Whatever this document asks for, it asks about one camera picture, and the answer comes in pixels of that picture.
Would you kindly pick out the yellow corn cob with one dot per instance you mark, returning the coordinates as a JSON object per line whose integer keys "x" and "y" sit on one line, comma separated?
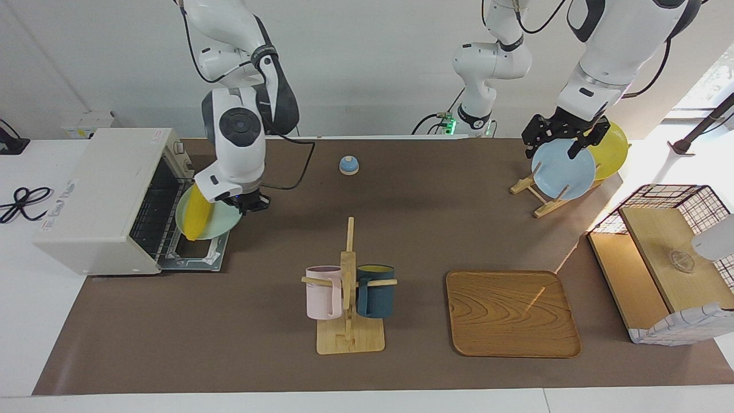
{"x": 196, "y": 215}

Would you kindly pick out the pink mug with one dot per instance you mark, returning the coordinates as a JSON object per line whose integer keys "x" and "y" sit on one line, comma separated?
{"x": 321, "y": 295}

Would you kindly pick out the small blue dome bell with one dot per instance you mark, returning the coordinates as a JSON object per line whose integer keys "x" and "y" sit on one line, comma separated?
{"x": 348, "y": 166}

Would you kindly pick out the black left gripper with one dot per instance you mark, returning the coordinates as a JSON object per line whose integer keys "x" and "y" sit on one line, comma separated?
{"x": 576, "y": 123}

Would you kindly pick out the white socket box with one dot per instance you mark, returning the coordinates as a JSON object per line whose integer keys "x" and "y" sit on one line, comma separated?
{"x": 86, "y": 123}

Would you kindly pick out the white toaster oven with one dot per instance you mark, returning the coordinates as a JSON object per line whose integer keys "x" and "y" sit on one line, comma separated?
{"x": 86, "y": 201}

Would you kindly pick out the wooden mug rack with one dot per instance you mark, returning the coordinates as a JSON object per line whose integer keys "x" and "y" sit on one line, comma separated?
{"x": 350, "y": 341}

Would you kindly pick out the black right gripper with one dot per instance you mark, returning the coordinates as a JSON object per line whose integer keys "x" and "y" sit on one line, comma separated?
{"x": 252, "y": 199}

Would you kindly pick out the light blue plate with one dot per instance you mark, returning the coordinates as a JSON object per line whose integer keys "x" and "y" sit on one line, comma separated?
{"x": 565, "y": 175}

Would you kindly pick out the black stand pole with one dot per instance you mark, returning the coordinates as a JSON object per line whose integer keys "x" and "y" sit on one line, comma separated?
{"x": 680, "y": 148}

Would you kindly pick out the yellow plate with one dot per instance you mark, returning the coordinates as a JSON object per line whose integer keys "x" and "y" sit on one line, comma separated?
{"x": 613, "y": 152}

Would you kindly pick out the wooden plate rack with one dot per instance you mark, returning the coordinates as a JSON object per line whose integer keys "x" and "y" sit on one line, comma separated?
{"x": 547, "y": 207}

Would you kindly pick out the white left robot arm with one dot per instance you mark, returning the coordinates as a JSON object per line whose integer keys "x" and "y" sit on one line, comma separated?
{"x": 625, "y": 34}

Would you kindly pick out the toaster oven glass door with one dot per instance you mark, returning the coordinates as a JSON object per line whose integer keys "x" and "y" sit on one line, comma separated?
{"x": 195, "y": 255}

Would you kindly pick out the wooden serving tray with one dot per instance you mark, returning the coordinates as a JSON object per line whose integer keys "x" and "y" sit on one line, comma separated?
{"x": 504, "y": 315}

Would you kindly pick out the mint green plate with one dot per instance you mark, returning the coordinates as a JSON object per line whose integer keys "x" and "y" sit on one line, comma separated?
{"x": 223, "y": 221}

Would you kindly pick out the dark blue mug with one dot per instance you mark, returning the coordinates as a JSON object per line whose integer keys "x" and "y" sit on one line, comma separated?
{"x": 375, "y": 298}

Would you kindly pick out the checkered white cloth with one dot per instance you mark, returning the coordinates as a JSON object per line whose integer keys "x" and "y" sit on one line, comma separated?
{"x": 676, "y": 330}

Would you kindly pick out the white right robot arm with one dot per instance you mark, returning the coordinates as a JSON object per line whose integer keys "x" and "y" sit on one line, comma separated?
{"x": 241, "y": 132}

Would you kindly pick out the small clear glass piece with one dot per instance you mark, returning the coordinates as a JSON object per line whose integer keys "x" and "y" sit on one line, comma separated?
{"x": 682, "y": 262}

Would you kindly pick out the black clamp mount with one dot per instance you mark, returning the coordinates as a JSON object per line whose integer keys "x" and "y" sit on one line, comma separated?
{"x": 11, "y": 143}

